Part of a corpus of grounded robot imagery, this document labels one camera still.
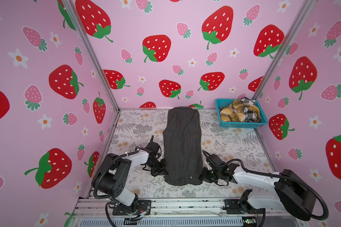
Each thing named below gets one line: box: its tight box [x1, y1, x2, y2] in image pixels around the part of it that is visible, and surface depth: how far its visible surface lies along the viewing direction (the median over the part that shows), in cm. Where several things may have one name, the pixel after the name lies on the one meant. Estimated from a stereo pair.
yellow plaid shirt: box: [219, 96, 261, 123], surface depth 106 cm
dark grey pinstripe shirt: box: [162, 106, 203, 186], surface depth 97 cm
